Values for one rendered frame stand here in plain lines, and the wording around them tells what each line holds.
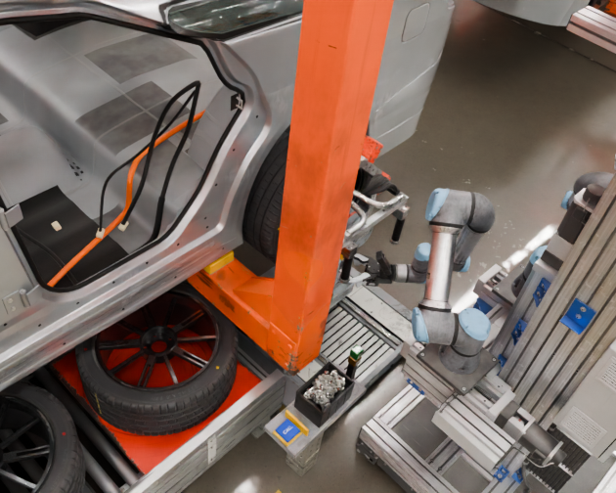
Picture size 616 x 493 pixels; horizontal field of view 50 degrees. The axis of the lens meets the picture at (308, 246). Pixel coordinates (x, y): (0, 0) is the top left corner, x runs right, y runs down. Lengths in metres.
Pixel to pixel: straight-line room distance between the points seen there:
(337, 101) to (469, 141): 3.29
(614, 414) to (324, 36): 1.50
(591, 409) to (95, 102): 2.34
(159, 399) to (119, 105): 1.30
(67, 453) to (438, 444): 1.51
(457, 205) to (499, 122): 3.01
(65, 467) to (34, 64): 1.85
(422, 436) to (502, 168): 2.36
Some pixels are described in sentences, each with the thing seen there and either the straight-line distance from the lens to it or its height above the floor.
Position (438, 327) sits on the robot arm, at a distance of 2.31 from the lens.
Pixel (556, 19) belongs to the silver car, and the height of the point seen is 0.81.
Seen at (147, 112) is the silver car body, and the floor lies 1.04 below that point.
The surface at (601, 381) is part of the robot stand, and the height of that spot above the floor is 1.09.
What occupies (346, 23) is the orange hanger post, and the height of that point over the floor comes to 2.04.
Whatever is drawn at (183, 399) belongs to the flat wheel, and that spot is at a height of 0.50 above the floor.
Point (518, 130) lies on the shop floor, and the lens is 5.25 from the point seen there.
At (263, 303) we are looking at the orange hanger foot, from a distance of 2.58.
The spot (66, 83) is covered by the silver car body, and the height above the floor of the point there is 1.02.
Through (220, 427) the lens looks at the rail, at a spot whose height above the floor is 0.39.
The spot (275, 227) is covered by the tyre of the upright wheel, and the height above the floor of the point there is 0.92.
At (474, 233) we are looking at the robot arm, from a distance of 2.44.
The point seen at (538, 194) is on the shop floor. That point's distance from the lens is 4.71.
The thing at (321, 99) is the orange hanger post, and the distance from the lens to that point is 1.78.
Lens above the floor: 2.79
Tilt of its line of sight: 46 degrees down
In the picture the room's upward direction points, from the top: 9 degrees clockwise
